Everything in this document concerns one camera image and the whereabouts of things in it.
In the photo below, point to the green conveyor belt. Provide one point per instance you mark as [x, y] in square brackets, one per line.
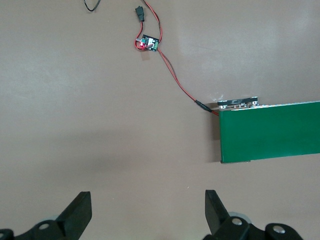
[270, 132]

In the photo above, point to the small circuit board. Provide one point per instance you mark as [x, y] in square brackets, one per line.
[149, 44]

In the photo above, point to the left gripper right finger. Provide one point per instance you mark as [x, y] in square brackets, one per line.
[235, 225]

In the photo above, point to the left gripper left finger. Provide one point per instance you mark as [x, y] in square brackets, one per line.
[57, 222]

